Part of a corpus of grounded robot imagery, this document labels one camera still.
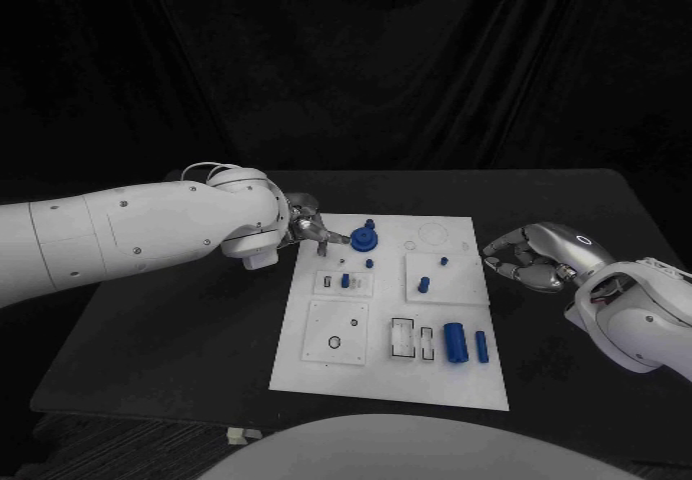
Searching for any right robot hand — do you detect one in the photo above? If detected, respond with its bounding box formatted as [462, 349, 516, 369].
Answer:
[481, 221, 618, 294]

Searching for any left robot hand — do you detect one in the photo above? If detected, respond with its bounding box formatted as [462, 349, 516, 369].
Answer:
[278, 192, 351, 258]

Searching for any blue gear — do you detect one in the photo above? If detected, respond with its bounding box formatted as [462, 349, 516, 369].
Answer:
[349, 226, 379, 253]

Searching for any white task board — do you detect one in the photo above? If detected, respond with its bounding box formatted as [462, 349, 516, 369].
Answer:
[268, 213, 510, 412]

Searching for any thick blue cylinder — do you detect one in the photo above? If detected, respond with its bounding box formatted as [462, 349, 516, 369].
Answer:
[442, 322, 470, 365]

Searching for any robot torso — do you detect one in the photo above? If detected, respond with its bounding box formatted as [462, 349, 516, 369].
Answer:
[194, 413, 648, 480]

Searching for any small pale block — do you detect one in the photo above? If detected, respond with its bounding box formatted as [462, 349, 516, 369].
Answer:
[226, 427, 263, 446]

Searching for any white cable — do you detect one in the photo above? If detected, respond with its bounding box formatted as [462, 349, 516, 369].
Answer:
[204, 163, 242, 182]
[178, 161, 229, 183]

